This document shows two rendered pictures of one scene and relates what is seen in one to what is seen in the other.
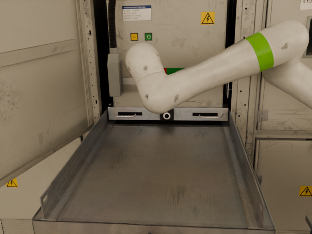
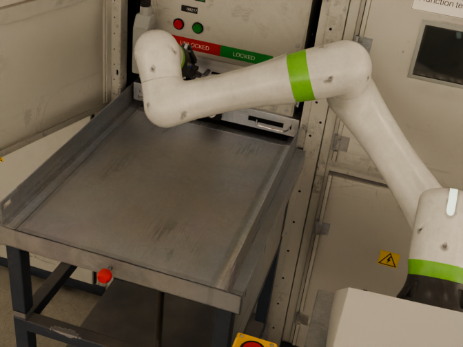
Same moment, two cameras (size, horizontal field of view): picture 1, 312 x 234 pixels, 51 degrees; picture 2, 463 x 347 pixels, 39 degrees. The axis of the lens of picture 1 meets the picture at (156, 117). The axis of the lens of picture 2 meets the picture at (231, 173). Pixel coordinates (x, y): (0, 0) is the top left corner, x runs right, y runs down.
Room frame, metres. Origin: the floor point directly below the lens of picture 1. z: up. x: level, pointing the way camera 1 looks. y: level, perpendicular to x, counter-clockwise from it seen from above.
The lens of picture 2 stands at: (-0.39, -0.37, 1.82)
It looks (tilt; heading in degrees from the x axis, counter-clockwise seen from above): 32 degrees down; 8
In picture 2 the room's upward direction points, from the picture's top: 7 degrees clockwise
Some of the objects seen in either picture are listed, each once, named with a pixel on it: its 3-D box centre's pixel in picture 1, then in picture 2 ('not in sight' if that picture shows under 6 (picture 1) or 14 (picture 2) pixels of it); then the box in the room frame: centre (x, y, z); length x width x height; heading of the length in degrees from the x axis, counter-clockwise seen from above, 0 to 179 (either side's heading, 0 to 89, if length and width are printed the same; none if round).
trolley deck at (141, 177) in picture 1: (160, 169); (167, 190); (1.03, -0.01, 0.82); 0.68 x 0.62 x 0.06; 174
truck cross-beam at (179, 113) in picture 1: (167, 112); (215, 106); (1.42, -0.05, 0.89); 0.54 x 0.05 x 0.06; 84
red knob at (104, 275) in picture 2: not in sight; (106, 273); (0.67, 0.03, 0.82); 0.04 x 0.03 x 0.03; 174
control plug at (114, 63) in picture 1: (115, 74); (145, 42); (1.36, 0.16, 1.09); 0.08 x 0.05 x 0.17; 174
